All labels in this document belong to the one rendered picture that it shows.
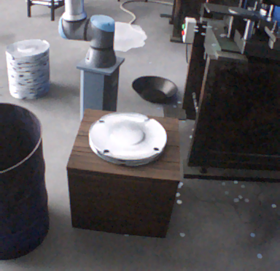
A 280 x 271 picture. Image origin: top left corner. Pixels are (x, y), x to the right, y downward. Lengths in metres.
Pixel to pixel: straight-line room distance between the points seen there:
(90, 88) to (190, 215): 0.76
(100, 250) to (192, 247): 0.38
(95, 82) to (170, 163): 0.60
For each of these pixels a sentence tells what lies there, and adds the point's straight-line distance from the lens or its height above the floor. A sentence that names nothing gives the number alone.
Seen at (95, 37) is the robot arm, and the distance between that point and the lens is 1.61.
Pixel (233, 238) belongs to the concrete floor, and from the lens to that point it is 1.56.
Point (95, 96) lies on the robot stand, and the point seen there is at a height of 0.30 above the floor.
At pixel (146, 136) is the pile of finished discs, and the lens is 1.34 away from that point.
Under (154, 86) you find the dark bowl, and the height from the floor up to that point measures 0.01.
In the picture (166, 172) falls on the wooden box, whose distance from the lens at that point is 1.25.
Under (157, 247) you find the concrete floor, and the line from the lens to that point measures 1.45.
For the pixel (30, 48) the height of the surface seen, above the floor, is 0.31.
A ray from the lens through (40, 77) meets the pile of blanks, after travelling 2.25.
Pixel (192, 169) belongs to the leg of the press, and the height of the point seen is 0.03.
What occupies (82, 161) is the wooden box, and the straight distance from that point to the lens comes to 1.26.
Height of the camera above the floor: 1.19
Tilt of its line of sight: 36 degrees down
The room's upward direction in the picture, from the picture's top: 7 degrees clockwise
